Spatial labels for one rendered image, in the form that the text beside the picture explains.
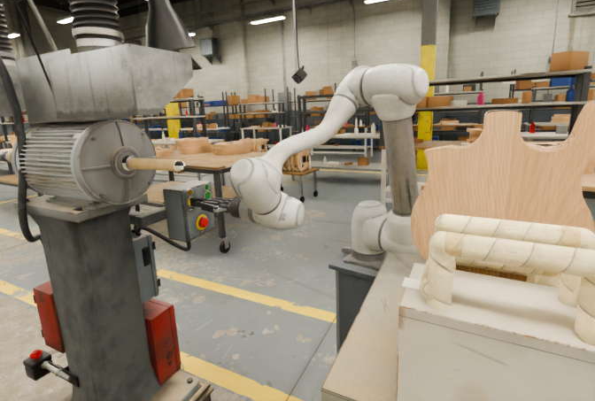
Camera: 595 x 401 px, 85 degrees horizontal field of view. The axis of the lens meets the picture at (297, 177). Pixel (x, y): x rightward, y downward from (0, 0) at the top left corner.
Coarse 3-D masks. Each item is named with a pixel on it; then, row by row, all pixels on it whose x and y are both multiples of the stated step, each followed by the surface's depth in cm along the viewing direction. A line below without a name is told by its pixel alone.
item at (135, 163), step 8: (128, 160) 94; (136, 160) 92; (144, 160) 91; (152, 160) 90; (160, 160) 88; (168, 160) 87; (176, 160) 87; (136, 168) 94; (144, 168) 92; (152, 168) 90; (160, 168) 88; (168, 168) 87
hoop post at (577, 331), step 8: (584, 280) 38; (592, 280) 37; (584, 288) 38; (592, 288) 37; (584, 296) 38; (592, 296) 37; (584, 304) 38; (592, 304) 37; (576, 312) 39; (584, 312) 38; (592, 312) 37; (576, 320) 39; (584, 320) 38; (592, 320) 37; (576, 328) 39; (584, 328) 38; (592, 328) 37; (576, 336) 39; (584, 336) 38; (592, 336) 37; (592, 344) 38
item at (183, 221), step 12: (168, 192) 119; (180, 192) 116; (204, 192) 125; (168, 204) 120; (180, 204) 117; (168, 216) 121; (180, 216) 118; (192, 216) 121; (204, 216) 126; (144, 228) 125; (168, 228) 123; (180, 228) 120; (192, 228) 121; (204, 228) 126; (168, 240) 125; (180, 240) 121
